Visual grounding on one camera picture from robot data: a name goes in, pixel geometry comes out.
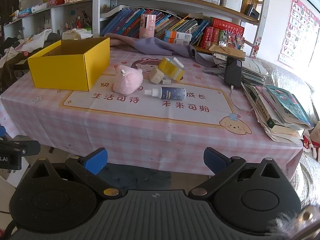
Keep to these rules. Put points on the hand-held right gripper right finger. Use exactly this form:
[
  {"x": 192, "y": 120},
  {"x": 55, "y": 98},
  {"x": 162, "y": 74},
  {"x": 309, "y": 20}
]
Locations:
[{"x": 215, "y": 160}]

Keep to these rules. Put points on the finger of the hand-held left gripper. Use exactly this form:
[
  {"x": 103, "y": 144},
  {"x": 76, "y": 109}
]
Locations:
[
  {"x": 2, "y": 132},
  {"x": 20, "y": 147}
]

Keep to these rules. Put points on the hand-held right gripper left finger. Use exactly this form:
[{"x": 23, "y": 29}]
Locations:
[{"x": 96, "y": 160}]

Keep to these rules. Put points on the dark blue spray bottle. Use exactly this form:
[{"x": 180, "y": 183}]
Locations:
[{"x": 172, "y": 93}]

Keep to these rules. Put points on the yellow cardboard box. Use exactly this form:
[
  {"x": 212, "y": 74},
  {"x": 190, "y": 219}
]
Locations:
[{"x": 62, "y": 72}]

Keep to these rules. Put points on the grey round item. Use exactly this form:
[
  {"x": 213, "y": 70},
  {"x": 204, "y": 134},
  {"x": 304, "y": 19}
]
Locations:
[{"x": 127, "y": 80}]

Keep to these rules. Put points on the small white box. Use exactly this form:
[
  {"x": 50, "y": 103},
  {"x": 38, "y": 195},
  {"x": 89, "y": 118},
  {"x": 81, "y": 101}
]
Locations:
[{"x": 166, "y": 81}]

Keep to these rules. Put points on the cream cube box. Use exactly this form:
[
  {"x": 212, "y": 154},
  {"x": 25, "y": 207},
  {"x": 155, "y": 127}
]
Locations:
[{"x": 156, "y": 75}]

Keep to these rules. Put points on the white storage container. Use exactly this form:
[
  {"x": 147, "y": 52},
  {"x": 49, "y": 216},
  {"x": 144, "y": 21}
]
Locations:
[{"x": 231, "y": 2}]

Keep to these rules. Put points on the dark blue cloth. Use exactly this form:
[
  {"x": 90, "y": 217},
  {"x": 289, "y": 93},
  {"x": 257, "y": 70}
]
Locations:
[{"x": 140, "y": 178}]

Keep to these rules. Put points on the dark brown garment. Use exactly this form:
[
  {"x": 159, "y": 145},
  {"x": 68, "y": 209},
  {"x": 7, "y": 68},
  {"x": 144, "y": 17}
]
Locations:
[{"x": 12, "y": 72}]

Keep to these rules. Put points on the black smartphone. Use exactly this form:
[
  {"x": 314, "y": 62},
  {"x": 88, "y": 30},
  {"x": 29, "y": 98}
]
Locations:
[{"x": 233, "y": 72}]

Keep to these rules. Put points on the stack of books with teal cover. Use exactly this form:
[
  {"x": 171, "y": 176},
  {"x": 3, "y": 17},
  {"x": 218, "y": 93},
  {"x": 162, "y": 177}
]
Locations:
[{"x": 287, "y": 105}]

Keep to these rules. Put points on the pile of papers and booklets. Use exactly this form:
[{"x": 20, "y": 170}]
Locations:
[{"x": 253, "y": 72}]

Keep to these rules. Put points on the grey fuzzy cloth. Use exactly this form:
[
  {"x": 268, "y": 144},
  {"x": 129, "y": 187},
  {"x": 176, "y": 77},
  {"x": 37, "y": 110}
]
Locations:
[{"x": 287, "y": 226}]

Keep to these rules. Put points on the pile of light clothing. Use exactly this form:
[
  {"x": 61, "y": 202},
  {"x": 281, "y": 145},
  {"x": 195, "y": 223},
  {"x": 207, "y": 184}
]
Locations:
[{"x": 37, "y": 40}]

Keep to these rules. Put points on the red and white plush toy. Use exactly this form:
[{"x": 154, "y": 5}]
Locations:
[{"x": 312, "y": 142}]

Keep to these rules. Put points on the low white shelf unit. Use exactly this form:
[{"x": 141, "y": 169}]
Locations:
[{"x": 32, "y": 20}]

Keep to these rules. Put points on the white plastic bag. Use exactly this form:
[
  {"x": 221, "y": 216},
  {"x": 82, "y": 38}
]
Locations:
[{"x": 77, "y": 34}]

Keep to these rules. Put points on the stack of red boxes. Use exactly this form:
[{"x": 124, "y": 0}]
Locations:
[{"x": 215, "y": 33}]

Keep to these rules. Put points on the small orange and blue boxes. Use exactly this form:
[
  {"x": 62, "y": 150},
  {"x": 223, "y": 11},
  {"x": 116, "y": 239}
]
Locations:
[{"x": 177, "y": 37}]

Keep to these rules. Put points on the purple cloth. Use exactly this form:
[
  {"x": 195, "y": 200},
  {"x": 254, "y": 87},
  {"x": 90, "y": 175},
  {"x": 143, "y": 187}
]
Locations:
[{"x": 155, "y": 45}]

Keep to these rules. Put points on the slanted row of blue books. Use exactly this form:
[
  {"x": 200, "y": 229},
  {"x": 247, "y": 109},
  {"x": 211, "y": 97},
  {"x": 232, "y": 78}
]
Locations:
[{"x": 125, "y": 22}]

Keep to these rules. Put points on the pink cylinder device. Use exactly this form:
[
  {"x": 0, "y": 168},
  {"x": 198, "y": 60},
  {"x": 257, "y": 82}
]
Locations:
[{"x": 147, "y": 26}]

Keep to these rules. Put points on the small black box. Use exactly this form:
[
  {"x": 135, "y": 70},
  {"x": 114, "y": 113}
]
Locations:
[{"x": 252, "y": 11}]

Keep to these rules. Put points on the white bookshelf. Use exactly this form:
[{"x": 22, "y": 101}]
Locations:
[{"x": 160, "y": 1}]

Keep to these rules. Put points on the alphabet wall poster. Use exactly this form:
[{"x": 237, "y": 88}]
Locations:
[{"x": 298, "y": 27}]

